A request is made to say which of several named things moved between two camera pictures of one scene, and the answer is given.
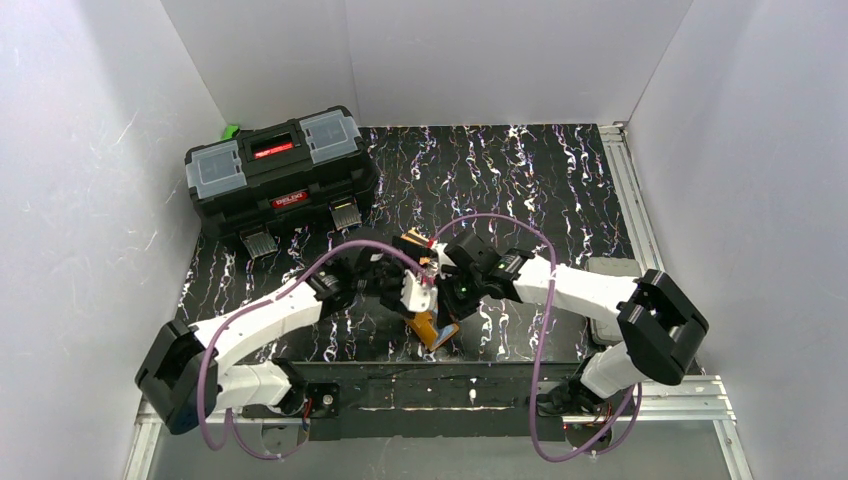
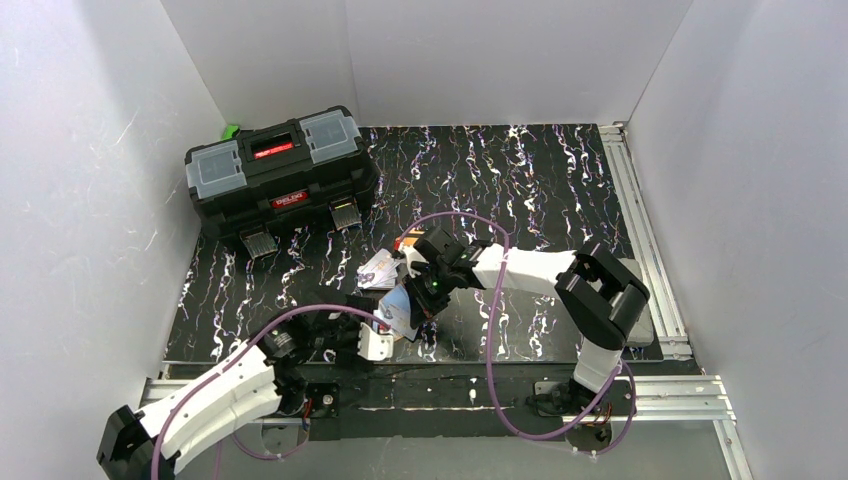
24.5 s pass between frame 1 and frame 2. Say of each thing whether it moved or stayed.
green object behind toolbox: stayed
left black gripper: moved
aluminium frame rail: stayed
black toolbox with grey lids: stayed
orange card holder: moved
